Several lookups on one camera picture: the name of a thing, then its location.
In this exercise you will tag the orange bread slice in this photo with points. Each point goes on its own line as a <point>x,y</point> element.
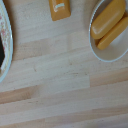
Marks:
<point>60,10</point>

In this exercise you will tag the yellow bread stick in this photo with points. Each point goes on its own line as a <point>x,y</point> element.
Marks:
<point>113,35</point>
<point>107,19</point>

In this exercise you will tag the floral rimmed white plate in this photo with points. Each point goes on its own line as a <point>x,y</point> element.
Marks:
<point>7,40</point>

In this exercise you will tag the small white bowl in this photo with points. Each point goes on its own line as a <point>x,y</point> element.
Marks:
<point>113,53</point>

